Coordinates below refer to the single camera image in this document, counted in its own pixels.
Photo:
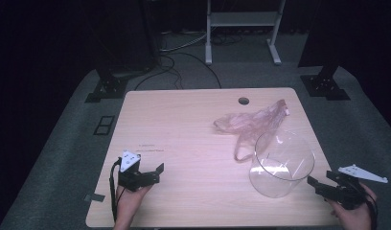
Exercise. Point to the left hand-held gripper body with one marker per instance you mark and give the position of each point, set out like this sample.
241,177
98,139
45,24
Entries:
129,179

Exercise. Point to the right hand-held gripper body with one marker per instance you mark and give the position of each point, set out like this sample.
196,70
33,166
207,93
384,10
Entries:
351,195

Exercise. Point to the clear round container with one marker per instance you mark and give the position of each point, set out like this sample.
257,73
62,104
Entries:
280,179

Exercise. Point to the pink plastic bag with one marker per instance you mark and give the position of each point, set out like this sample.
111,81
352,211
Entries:
248,123

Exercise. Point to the person's right hand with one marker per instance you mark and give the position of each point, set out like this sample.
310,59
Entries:
356,218

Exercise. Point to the person's left hand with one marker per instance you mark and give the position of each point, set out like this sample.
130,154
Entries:
128,204

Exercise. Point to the dark tape strip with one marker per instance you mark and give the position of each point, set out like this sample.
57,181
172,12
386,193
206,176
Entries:
94,197

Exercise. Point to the black metal stand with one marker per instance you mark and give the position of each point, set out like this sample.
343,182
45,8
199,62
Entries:
108,86
326,85

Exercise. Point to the white metal stand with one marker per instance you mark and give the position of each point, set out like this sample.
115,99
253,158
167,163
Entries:
244,18

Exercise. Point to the black floor socket frame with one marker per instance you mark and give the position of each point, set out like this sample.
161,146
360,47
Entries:
104,125

